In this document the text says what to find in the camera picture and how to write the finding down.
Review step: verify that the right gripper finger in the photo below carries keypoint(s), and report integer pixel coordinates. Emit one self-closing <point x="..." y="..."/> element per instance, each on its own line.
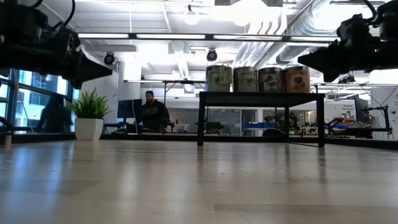
<point x="332" y="76"/>
<point x="326" y="60"/>

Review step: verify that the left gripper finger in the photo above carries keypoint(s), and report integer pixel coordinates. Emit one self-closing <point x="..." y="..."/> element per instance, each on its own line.
<point x="77" y="82"/>
<point x="88" y="68"/>

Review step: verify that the orange heart print tin can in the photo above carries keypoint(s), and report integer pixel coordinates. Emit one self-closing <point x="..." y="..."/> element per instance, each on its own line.
<point x="297" y="81"/>

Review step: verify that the grey cartoon print tin can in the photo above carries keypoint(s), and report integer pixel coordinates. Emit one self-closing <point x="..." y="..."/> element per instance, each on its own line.
<point x="270" y="81"/>

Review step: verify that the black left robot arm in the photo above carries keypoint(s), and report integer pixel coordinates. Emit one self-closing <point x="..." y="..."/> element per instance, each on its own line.
<point x="18" y="21"/>

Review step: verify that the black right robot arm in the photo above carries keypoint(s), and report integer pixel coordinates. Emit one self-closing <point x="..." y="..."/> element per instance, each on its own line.
<point x="388" y="21"/>

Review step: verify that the black ceiling spotlight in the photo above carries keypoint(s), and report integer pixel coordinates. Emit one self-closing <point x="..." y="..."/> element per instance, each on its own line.
<point x="346" y="79"/>

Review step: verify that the person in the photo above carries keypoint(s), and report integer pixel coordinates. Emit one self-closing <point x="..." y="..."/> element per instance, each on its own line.
<point x="154" y="113"/>
<point x="290" y="119"/>
<point x="54" y="116"/>

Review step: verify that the black computer monitor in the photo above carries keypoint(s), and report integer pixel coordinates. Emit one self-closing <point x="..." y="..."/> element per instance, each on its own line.
<point x="129" y="109"/>
<point x="361" y="110"/>

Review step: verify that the green plant in white pot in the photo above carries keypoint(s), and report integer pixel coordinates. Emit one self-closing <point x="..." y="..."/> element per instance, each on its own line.
<point x="88" y="127"/>

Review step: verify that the black perforated metal shelf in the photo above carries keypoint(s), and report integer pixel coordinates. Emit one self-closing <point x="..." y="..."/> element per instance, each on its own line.
<point x="261" y="99"/>

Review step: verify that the black office chair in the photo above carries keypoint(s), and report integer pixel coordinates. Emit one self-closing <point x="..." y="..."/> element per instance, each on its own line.
<point x="273" y="133"/>

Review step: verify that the blue storage bins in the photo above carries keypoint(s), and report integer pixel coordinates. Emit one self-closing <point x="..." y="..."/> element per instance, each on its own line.
<point x="258" y="125"/>

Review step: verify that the round white pendant lamp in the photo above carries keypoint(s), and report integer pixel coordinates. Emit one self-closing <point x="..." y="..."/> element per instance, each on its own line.
<point x="191" y="18"/>

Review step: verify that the black ceiling dome camera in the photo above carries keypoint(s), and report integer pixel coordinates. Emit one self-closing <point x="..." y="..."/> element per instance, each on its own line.
<point x="109" y="58"/>
<point x="212" y="55"/>

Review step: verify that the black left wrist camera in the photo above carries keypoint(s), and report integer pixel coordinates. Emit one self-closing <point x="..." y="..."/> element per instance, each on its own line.
<point x="66" y="39"/>

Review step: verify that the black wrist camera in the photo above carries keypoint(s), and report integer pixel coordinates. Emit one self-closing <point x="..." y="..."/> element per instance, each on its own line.
<point x="66" y="39"/>
<point x="354" y="29"/>

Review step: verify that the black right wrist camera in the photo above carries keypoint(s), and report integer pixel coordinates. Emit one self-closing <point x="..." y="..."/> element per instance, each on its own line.
<point x="354" y="29"/>

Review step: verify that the black table frame rails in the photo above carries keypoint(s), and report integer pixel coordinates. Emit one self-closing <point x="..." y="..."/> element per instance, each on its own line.
<point x="46" y="137"/>

